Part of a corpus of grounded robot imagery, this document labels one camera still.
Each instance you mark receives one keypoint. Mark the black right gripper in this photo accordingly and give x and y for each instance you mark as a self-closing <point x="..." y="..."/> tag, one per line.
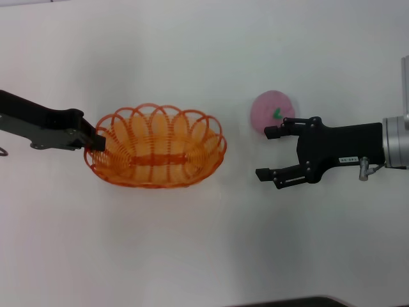
<point x="338" y="144"/>

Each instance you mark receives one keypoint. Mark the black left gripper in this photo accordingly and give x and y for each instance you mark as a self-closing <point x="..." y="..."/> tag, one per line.
<point x="41" y="124"/>

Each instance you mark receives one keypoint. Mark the pink toy peach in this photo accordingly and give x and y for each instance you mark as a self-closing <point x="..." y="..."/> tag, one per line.
<point x="266" y="105"/>

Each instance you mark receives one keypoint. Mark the orange woven plastic basket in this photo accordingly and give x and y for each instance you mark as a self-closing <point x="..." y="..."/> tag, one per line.
<point x="153" y="160"/>

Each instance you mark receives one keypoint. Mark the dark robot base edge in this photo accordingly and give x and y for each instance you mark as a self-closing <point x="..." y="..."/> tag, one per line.
<point x="287" y="302"/>

